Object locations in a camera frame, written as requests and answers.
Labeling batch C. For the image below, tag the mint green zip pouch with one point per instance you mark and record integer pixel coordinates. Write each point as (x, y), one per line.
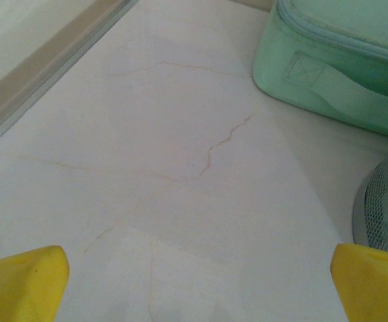
(315, 50)

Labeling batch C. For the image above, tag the grey metal mesh bin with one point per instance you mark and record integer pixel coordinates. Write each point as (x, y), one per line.
(385, 201)

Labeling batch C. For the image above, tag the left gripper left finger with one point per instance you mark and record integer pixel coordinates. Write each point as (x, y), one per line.
(16, 292)

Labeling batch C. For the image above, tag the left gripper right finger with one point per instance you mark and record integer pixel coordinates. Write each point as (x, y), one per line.
(375, 292)

